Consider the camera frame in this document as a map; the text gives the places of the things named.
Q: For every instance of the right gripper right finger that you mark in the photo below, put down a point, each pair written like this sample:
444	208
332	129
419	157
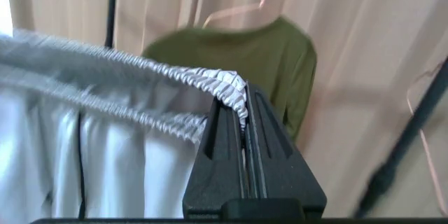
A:
283	175

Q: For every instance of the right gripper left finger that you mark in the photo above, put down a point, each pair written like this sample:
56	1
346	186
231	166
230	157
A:
217	168

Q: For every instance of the pale grey garment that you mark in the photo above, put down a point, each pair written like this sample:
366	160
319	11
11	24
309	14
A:
105	154

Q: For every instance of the green printed shirt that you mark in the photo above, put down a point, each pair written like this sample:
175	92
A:
262	56

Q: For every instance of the pink clothes hanger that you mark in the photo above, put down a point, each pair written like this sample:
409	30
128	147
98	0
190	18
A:
428	154
231	10

